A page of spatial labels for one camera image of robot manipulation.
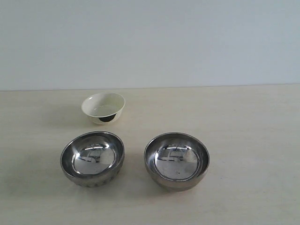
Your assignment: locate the smooth stainless steel bowl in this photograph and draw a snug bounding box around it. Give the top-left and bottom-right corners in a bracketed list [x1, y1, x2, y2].
[144, 132, 210, 192]

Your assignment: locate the dimpled stainless steel bowl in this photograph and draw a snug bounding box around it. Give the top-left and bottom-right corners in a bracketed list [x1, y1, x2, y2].
[60, 131, 125, 188]

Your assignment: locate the white ceramic bowl black patch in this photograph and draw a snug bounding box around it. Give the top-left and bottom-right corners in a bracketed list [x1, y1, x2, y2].
[81, 92, 126, 125]

